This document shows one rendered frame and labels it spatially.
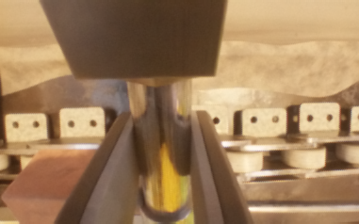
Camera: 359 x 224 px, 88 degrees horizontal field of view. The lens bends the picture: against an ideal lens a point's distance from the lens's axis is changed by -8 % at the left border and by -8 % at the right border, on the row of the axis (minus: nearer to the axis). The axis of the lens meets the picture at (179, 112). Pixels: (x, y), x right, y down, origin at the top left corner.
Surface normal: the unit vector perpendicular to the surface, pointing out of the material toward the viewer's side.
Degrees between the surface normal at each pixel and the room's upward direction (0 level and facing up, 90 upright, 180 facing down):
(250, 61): 49
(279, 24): 0
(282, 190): 0
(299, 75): 19
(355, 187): 0
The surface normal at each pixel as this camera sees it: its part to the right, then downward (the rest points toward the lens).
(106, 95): 0.02, 0.07
